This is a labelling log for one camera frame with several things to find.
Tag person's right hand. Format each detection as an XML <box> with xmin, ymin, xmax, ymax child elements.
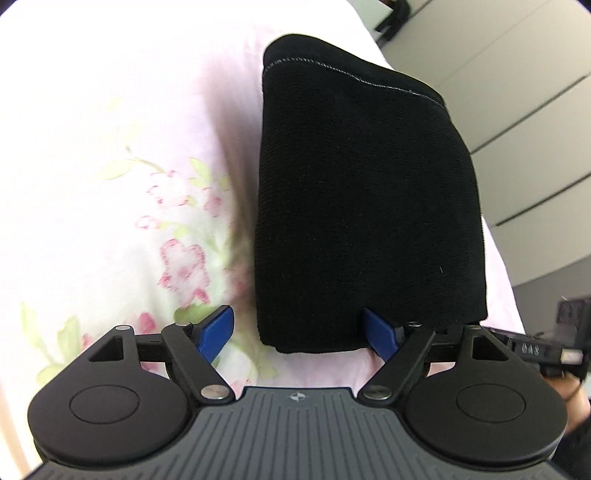
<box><xmin>545</xmin><ymin>375</ymin><xmax>591</xmax><ymax>437</ymax></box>

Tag black pants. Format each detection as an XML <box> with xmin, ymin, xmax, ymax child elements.
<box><xmin>254</xmin><ymin>34</ymin><xmax>489</xmax><ymax>356</ymax></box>

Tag pink floral bedsheet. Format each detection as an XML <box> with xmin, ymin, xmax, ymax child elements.
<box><xmin>0</xmin><ymin>0</ymin><xmax>527</xmax><ymax>476</ymax></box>

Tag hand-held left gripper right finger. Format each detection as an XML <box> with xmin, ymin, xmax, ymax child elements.
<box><xmin>361</xmin><ymin>307</ymin><xmax>509</xmax><ymax>401</ymax></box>

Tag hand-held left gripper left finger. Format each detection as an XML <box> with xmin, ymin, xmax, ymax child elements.
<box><xmin>85</xmin><ymin>305</ymin><xmax>236</xmax><ymax>401</ymax></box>

